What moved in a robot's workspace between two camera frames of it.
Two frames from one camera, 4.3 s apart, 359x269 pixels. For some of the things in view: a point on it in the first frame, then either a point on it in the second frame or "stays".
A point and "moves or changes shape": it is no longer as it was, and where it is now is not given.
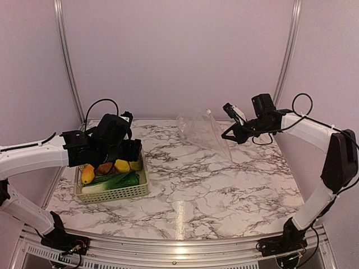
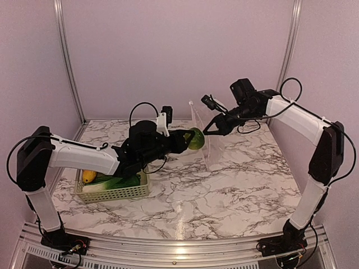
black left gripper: (132, 154) → (180, 147)
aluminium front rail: (30, 252) stays
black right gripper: (239, 136) → (222, 125)
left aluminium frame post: (58, 9) stays
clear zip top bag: (202, 128) moves or changes shape
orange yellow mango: (88, 174) stays
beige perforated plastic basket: (139, 189) stays
